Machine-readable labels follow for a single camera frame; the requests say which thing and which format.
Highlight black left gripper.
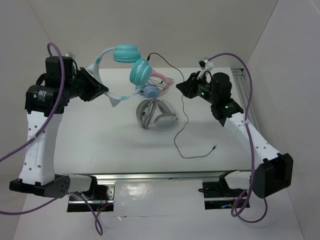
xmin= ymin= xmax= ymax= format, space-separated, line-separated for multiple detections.
xmin=63 ymin=66 xmax=109 ymax=102

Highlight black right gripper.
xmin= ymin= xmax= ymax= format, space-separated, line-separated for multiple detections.
xmin=175 ymin=71 xmax=218 ymax=105

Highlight teal cat-ear headphones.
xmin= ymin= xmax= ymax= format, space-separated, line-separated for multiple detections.
xmin=86 ymin=44 xmax=153 ymax=108

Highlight thin black audio cable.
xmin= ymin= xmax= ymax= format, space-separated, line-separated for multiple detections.
xmin=146 ymin=52 xmax=218 ymax=159

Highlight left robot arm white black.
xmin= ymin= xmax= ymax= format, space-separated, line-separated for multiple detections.
xmin=9 ymin=56 xmax=109 ymax=200

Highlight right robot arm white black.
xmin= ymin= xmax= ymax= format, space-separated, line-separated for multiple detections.
xmin=176 ymin=72 xmax=294 ymax=199

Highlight pink blue cat-ear headphones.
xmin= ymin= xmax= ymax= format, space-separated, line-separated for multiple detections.
xmin=139 ymin=71 xmax=174 ymax=99

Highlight grey white headphones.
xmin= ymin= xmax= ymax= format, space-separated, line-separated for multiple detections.
xmin=135 ymin=98 xmax=178 ymax=129

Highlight black cable on pink headphones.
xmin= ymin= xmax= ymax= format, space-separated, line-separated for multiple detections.
xmin=143 ymin=77 xmax=168 ymax=93

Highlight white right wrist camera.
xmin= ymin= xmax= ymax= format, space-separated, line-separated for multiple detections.
xmin=197 ymin=57 xmax=214 ymax=80

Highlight grey bundled headphone cable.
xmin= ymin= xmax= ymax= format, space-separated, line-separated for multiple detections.
xmin=140 ymin=98 xmax=158 ymax=130

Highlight aluminium rail at table edge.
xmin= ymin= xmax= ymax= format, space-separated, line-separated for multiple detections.
xmin=81 ymin=170 xmax=233 ymax=184

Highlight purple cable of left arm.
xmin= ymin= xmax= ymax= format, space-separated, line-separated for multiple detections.
xmin=0 ymin=42 xmax=105 ymax=237

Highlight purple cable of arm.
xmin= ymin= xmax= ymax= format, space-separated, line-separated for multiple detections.
xmin=0 ymin=42 xmax=105 ymax=237
xmin=207 ymin=52 xmax=268 ymax=223

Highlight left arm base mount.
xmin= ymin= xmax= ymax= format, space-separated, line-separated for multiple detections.
xmin=67 ymin=175 xmax=116 ymax=213

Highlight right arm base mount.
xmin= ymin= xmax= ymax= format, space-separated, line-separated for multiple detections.
xmin=198 ymin=171 xmax=243 ymax=210

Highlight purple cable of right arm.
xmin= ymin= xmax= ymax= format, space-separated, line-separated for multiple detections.
xmin=207 ymin=52 xmax=268 ymax=223

